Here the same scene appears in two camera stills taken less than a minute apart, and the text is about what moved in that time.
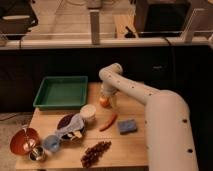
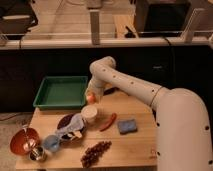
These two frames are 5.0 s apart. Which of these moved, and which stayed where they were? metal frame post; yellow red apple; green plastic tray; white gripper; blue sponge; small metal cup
Moved: yellow red apple; white gripper
Stayed: green plastic tray; blue sponge; metal frame post; small metal cup
